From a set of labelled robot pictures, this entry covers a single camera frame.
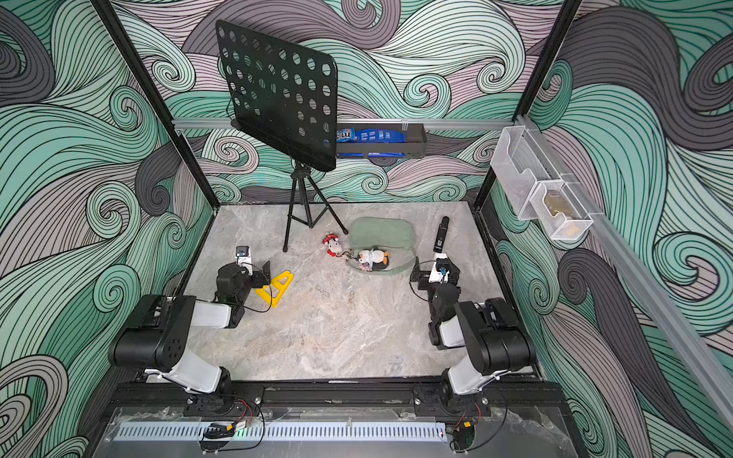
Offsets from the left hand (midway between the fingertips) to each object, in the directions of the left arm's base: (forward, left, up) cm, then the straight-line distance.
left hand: (253, 258), depth 94 cm
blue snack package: (+31, -39, +28) cm, 57 cm away
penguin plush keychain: (+2, -40, -3) cm, 41 cm away
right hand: (-3, -60, +5) cm, 61 cm away
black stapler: (+12, -66, -4) cm, 67 cm away
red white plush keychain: (+10, -26, -5) cm, 28 cm away
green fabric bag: (+15, -49, -6) cm, 52 cm away
